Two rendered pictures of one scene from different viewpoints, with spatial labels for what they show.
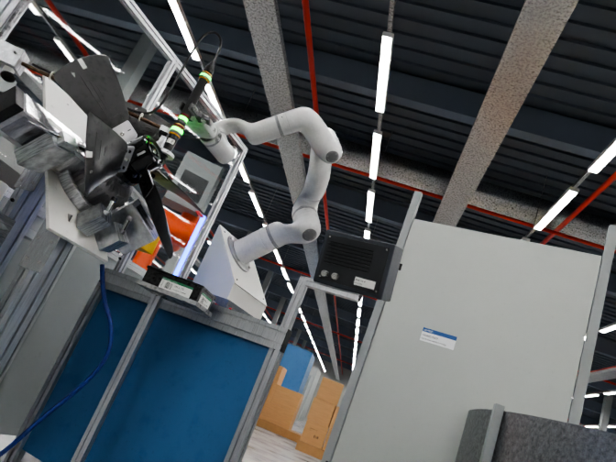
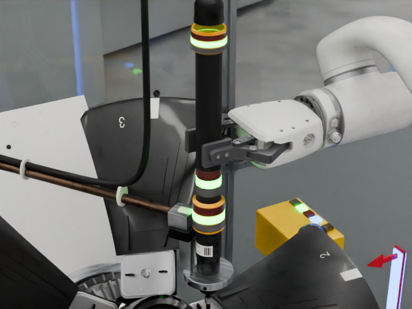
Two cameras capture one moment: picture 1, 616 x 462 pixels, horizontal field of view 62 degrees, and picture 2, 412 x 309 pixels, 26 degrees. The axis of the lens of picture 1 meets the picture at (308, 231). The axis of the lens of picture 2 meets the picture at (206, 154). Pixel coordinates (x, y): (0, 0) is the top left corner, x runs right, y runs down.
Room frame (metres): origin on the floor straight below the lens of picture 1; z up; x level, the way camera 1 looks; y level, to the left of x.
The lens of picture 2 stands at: (0.90, 0.03, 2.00)
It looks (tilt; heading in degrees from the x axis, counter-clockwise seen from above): 28 degrees down; 33
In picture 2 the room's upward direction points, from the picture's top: straight up
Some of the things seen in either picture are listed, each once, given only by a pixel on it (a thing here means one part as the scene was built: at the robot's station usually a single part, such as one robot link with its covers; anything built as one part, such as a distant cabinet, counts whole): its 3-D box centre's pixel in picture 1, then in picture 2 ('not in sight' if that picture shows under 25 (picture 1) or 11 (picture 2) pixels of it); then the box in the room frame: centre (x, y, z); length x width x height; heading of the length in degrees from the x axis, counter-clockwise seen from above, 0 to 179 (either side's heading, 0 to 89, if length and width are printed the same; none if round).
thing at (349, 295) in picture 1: (329, 288); not in sight; (1.77, -0.15, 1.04); 0.24 x 0.03 x 0.03; 62
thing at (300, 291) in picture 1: (295, 302); not in sight; (1.82, -0.06, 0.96); 0.03 x 0.03 x 0.20; 62
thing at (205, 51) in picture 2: not in sight; (208, 45); (1.75, 0.58, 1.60); 0.04 x 0.04 x 0.01
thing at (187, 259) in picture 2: (167, 142); (202, 245); (1.75, 0.59, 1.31); 0.09 x 0.07 x 0.10; 97
